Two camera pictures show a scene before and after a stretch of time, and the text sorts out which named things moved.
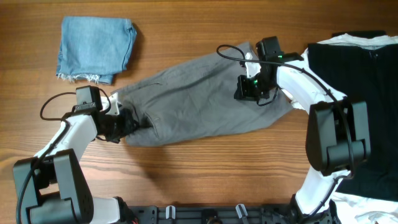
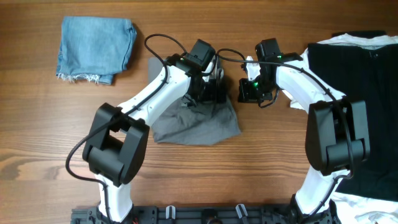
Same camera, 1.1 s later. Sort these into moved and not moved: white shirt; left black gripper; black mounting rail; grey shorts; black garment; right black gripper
Moved: left black gripper; grey shorts
Not moved: right black gripper; black garment; white shirt; black mounting rail
